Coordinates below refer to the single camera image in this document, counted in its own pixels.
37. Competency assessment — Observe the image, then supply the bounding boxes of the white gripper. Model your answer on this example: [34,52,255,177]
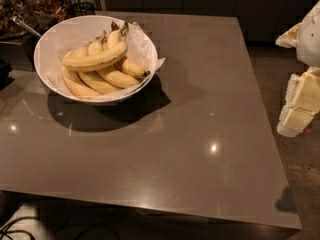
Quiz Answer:
[275,0,320,137]

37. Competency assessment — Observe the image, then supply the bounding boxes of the right short yellow banana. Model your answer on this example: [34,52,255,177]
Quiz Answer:
[115,57,150,79]

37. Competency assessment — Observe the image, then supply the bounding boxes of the white bowl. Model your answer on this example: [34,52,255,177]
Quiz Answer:
[33,14,159,104]

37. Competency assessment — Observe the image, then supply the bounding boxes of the white paper liner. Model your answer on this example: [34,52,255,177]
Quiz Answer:
[44,21,166,102]

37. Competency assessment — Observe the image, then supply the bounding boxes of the glass jar of snacks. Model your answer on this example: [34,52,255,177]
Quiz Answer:
[0,0,38,40]

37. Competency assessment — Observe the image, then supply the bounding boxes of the black wire stand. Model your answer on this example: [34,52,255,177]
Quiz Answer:
[71,2,95,17]

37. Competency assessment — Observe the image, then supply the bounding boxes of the metal scoop handle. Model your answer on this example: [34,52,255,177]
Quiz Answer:
[12,16,41,38]

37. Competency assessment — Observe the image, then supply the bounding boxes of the black cables under table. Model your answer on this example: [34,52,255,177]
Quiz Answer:
[0,215,121,240]

